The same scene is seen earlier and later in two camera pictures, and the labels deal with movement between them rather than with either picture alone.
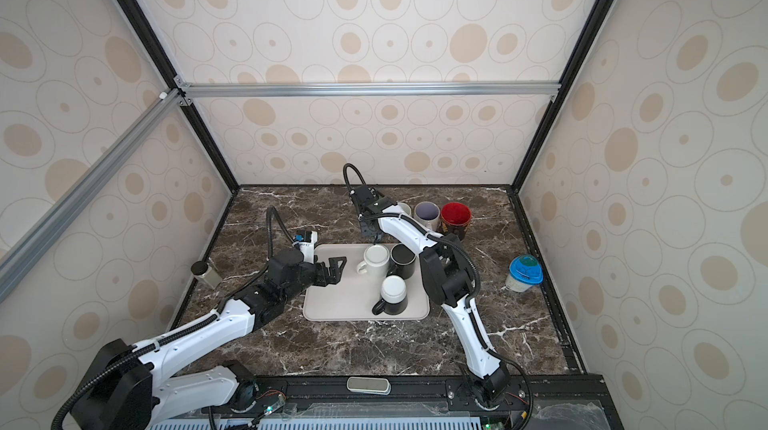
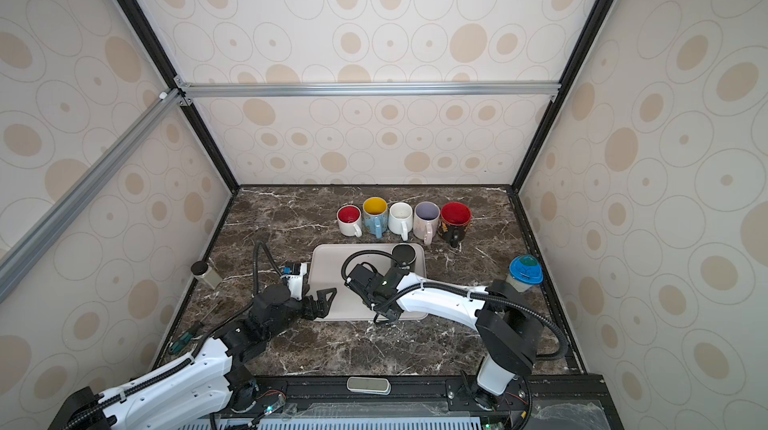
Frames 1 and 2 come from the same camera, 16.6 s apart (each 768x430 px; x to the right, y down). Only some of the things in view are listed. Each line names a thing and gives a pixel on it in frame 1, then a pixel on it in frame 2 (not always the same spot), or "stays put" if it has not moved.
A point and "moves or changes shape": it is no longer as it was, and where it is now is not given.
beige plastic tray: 353,295 stays put
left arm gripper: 335,275 → 322,309
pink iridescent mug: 428,214 stays put
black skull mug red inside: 455,218 stays put
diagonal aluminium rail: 25,251 stays put
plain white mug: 375,263 moves or changes shape
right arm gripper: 363,226 → 390,319
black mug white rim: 403,261 stays put
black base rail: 510,401 stays put
